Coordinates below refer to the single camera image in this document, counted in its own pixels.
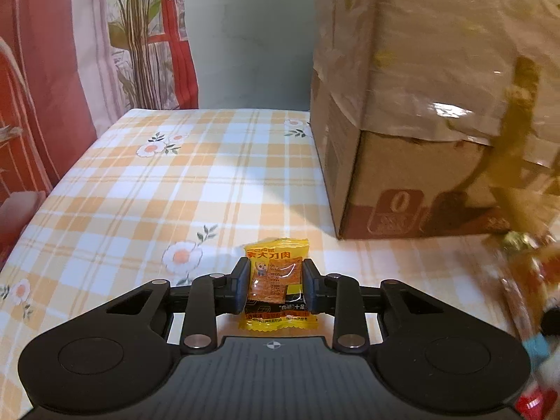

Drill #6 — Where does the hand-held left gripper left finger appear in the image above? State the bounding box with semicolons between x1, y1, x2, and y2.
106;257;251;355

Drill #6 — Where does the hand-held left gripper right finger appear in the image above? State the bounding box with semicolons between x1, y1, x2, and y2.
303;259;446;355

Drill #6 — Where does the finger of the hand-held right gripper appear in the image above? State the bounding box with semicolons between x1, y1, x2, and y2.
523;335;554;362

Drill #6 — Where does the small yellow snack packet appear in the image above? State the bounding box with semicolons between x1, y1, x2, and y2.
239;237;320;331

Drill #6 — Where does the orange clear bread bag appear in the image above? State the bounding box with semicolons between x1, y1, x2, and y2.
494;230;560;342

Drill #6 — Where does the cardboard box with plastic liner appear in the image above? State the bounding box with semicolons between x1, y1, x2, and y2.
311;0;560;232

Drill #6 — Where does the red snack packet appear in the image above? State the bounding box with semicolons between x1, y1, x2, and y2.
518;391;547;416

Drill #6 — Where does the checked floral tablecloth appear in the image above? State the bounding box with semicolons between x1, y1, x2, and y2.
0;107;532;359

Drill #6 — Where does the printed room scene backdrop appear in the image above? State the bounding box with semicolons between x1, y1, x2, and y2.
0;0;200;272

